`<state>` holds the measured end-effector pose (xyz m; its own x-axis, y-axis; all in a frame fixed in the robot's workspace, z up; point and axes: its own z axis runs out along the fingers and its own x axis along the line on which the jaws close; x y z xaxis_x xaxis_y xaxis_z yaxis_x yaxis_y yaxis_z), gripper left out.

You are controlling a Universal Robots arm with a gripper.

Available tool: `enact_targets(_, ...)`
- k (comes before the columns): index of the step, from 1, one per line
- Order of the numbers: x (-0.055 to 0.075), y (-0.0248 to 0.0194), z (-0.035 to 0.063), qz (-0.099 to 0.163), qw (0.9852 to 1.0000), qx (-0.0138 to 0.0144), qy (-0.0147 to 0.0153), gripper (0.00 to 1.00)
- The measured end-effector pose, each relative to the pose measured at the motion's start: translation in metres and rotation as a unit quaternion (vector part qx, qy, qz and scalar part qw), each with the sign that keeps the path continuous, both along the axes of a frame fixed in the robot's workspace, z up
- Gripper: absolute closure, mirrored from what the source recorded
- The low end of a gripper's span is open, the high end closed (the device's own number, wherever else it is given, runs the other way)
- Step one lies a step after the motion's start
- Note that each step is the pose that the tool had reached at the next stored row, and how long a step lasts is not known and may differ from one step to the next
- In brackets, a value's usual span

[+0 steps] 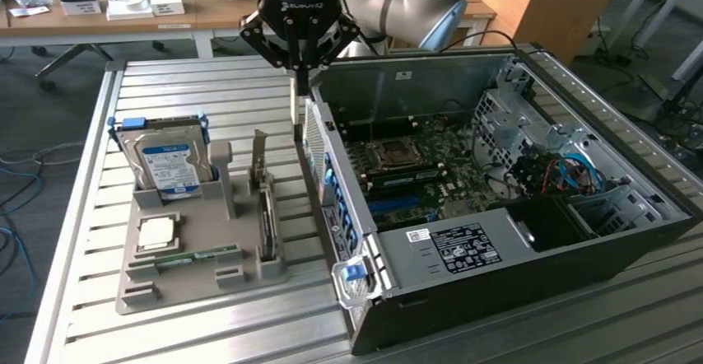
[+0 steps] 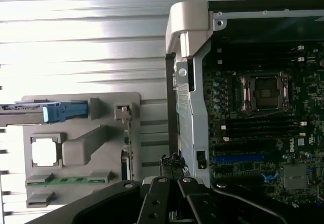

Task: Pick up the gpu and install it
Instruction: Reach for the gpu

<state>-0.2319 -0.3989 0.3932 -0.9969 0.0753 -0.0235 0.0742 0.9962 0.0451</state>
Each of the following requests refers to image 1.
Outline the green graphics card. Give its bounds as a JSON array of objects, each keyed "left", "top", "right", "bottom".
[{"left": 248, "top": 128, "right": 283, "bottom": 267}]

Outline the wooden office desk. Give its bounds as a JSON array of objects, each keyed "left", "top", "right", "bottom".
[
  {"left": 0, "top": 0, "right": 200, "bottom": 91},
  {"left": 192, "top": 0, "right": 499, "bottom": 58}
]

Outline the plain white box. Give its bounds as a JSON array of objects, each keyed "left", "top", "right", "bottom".
[{"left": 148, "top": 0, "right": 185, "bottom": 17}]

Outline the white flat box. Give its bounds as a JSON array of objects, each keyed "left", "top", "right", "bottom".
[{"left": 104, "top": 3, "right": 156, "bottom": 21}]

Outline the metal CPU socket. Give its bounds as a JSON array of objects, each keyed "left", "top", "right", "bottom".
[{"left": 364, "top": 136, "right": 427, "bottom": 171}]

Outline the hard disk with blue caddy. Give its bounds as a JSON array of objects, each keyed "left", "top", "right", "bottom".
[{"left": 108, "top": 112, "right": 221, "bottom": 203}]

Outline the green RAM stick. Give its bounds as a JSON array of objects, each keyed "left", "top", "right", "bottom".
[
  {"left": 128, "top": 245, "right": 243, "bottom": 267},
  {"left": 369, "top": 169, "right": 444, "bottom": 189}
]

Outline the white box with black top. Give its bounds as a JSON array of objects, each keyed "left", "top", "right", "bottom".
[{"left": 53, "top": 0, "right": 103, "bottom": 16}]

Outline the silver metal drive cage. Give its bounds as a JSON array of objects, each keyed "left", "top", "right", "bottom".
[{"left": 471, "top": 87, "right": 606, "bottom": 175}]

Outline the green motherboard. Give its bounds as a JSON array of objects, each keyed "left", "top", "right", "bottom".
[{"left": 343, "top": 119, "right": 523, "bottom": 233}]

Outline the blue expansion slot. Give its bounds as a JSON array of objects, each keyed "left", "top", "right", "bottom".
[{"left": 365, "top": 195, "right": 425, "bottom": 216}]

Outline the wooden cabinet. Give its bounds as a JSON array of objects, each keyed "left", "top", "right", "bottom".
[{"left": 459, "top": 0, "right": 631, "bottom": 65}]

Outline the white label card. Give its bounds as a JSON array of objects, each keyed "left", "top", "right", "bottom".
[{"left": 8, "top": 5, "right": 52, "bottom": 19}]

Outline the grey chipset heatsink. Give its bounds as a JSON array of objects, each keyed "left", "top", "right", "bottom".
[{"left": 443, "top": 201, "right": 471, "bottom": 220}]

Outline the silver CPU chip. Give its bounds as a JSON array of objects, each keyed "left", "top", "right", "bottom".
[{"left": 136, "top": 217, "right": 180, "bottom": 252}]

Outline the silver power supply unit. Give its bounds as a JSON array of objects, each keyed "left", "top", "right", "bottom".
[{"left": 376, "top": 208, "right": 538, "bottom": 292}]

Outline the blue case latch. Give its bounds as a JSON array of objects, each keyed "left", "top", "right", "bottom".
[{"left": 339, "top": 262, "right": 364, "bottom": 286}]

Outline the grey parts rack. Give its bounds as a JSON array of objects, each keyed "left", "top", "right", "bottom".
[{"left": 115, "top": 140, "right": 292, "bottom": 315}]

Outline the white table leg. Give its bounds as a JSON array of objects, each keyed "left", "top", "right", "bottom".
[{"left": 671, "top": 37, "right": 703, "bottom": 82}]

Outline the black open PC case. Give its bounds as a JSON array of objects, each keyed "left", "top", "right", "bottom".
[{"left": 289, "top": 41, "right": 703, "bottom": 357}]

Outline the black power cable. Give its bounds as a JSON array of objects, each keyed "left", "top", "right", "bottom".
[{"left": 464, "top": 29, "right": 551, "bottom": 57}]

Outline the black internal wire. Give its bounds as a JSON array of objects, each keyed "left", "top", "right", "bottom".
[{"left": 469, "top": 123, "right": 523, "bottom": 200}]

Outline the grey floor cable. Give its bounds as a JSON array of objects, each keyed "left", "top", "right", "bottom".
[{"left": 0, "top": 140, "right": 87, "bottom": 166}]

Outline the red thin wire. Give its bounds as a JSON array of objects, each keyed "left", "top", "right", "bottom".
[{"left": 539, "top": 161, "right": 556, "bottom": 193}]

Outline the blue SATA wire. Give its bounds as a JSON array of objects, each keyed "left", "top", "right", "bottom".
[{"left": 554, "top": 152, "right": 607, "bottom": 195}]

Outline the white metal desk frame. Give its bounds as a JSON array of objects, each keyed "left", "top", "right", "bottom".
[{"left": 595, "top": 0, "right": 699, "bottom": 50}]

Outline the blue floor cable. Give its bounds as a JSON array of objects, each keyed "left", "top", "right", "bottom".
[{"left": 0, "top": 166, "right": 43, "bottom": 322}]

